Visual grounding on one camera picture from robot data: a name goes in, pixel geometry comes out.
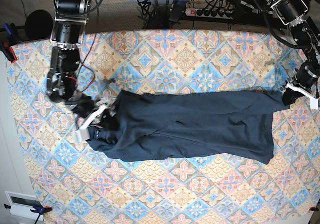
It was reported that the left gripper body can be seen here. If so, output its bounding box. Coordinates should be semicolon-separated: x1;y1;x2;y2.
284;61;320;97

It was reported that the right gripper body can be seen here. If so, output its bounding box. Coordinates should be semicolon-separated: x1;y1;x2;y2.
65;91;106;129

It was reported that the dark navy t-shirt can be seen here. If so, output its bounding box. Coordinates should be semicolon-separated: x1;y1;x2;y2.
87;91;288;164

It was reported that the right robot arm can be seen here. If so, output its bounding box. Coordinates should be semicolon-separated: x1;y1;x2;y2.
45;0;112;129

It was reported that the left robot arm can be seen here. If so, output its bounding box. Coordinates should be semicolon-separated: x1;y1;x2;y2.
253;0;320;110

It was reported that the patterned colourful tablecloth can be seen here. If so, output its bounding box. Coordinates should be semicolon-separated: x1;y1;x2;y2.
5;30;320;224

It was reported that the black round object top-right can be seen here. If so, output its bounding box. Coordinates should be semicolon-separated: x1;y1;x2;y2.
300;0;310;13

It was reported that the black round stool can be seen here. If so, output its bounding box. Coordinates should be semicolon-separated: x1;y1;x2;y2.
24;9;54;40

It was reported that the blue orange clamp top-left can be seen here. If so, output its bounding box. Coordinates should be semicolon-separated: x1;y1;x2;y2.
0;23;18;63

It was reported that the blue orange clamp bottom-left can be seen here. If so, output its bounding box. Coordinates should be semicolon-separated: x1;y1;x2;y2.
4;204;53;224

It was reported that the orange clamp bottom-right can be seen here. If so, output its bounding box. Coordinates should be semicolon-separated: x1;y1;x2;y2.
309;207;319;212

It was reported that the white power strip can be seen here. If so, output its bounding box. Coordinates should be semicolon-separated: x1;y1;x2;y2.
184;8;232;18

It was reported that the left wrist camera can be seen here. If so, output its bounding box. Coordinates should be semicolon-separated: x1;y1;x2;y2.
310;97;320;110

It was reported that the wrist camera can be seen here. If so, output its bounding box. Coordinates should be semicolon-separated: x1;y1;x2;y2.
74;129;90;143
310;97;320;110

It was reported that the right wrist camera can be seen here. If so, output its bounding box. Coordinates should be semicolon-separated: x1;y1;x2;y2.
74;129;90;143

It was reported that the white wall vent panel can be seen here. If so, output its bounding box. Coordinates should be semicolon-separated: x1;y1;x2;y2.
5;191;41;221

